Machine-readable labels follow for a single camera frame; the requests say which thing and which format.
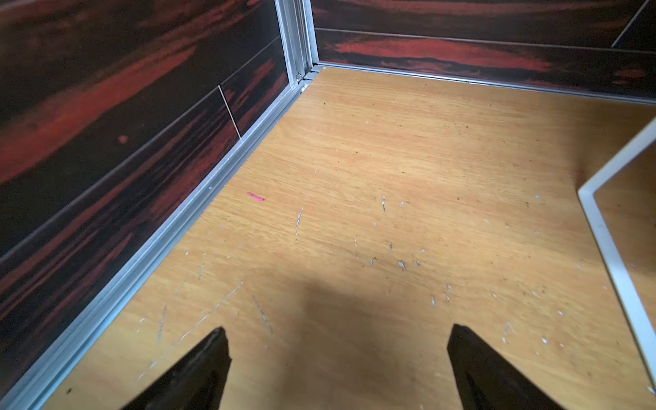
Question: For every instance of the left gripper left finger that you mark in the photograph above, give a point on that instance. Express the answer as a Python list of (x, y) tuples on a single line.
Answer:
[(196, 381)]

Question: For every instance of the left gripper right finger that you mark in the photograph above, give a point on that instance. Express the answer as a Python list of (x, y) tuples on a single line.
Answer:
[(485, 380)]

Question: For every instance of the white wooden two-tier shelf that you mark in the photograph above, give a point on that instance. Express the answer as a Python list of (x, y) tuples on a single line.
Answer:
[(627, 294)]

